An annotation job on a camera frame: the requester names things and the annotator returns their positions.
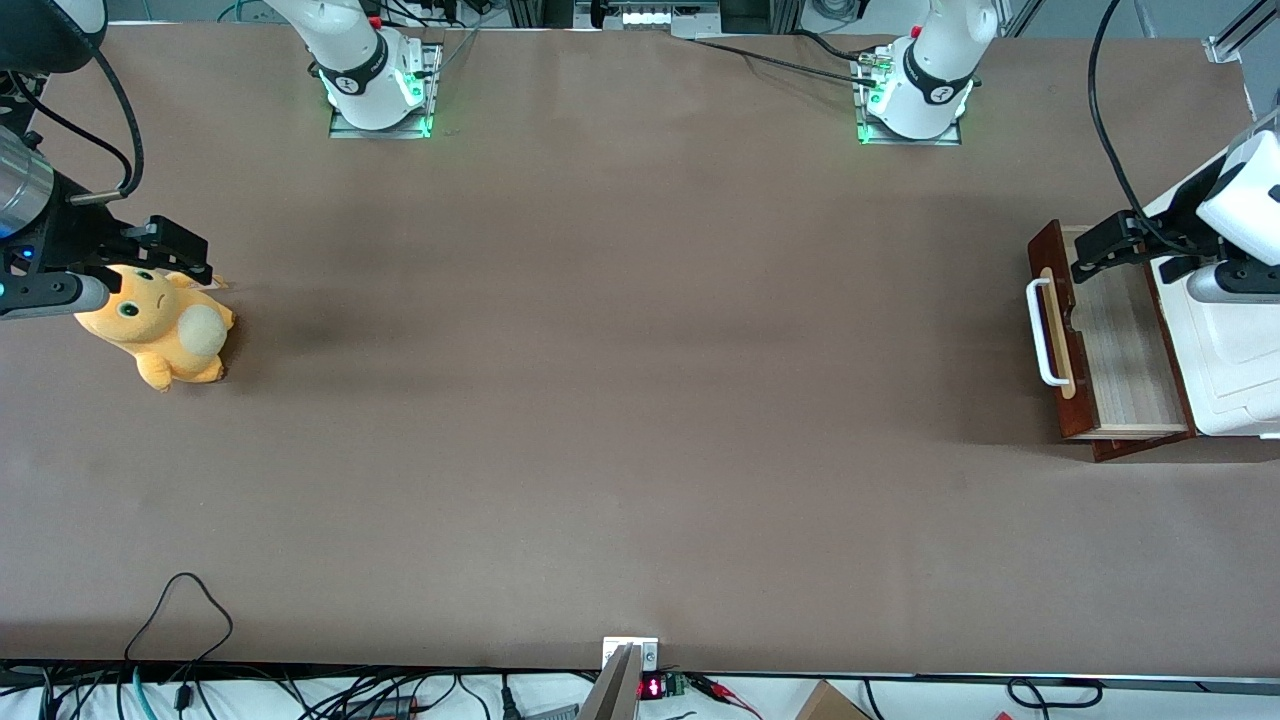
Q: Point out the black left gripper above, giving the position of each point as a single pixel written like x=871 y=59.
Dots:
x=1153 y=243

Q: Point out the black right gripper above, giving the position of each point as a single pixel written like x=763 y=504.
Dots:
x=70 y=232

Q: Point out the brown wooden drawer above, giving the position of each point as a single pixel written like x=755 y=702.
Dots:
x=1130 y=350

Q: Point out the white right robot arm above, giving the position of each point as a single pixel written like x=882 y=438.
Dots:
x=360 y=70

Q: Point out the white drawer cabinet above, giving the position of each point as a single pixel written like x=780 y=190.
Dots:
x=1240 y=390

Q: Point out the orange plush toy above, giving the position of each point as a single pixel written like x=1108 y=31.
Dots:
x=150 y=320

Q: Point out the brown cardboard box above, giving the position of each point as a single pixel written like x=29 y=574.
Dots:
x=830 y=705

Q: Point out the bright white light strip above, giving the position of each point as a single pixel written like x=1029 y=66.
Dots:
x=645 y=17

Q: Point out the red digit display module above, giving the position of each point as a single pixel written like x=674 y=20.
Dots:
x=652 y=688

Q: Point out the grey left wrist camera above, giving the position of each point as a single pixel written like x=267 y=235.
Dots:
x=1235 y=283

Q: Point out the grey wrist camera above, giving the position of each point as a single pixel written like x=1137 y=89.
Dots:
x=1235 y=283
x=50 y=295

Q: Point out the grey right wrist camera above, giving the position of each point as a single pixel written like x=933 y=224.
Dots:
x=50 y=295

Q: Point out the aluminium frame profile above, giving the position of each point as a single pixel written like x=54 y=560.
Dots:
x=1235 y=40

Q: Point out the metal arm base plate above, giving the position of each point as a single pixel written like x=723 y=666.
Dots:
x=350 y=131
x=880 y=140

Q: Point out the grey metal mount bar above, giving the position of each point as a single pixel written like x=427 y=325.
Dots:
x=612 y=695

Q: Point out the white mount bracket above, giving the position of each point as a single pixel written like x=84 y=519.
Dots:
x=648 y=655

